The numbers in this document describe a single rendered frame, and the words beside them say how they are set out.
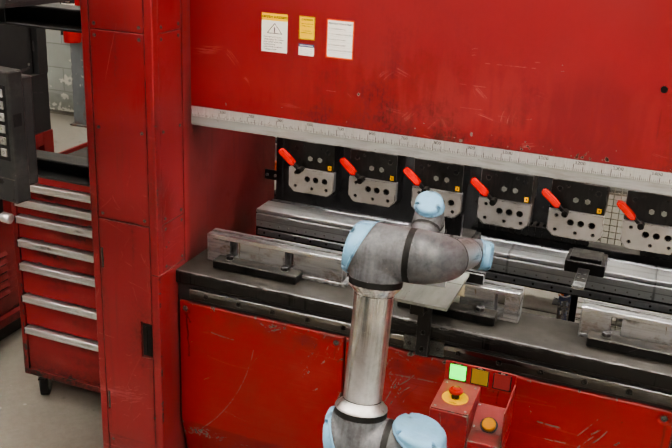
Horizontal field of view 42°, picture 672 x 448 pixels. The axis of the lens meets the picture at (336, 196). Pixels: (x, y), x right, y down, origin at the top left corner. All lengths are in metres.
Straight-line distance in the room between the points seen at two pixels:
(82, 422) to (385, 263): 2.22
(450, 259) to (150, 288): 1.32
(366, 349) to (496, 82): 0.93
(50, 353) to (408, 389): 1.65
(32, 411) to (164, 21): 1.88
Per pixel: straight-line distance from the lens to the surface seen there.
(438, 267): 1.82
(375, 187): 2.66
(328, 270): 2.84
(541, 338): 2.65
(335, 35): 2.62
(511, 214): 2.58
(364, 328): 1.89
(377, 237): 1.83
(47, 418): 3.88
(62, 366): 3.83
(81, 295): 3.61
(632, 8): 2.42
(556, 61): 2.46
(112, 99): 2.78
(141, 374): 3.08
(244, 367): 2.99
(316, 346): 2.83
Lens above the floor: 2.07
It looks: 19 degrees down
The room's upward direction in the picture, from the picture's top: 2 degrees clockwise
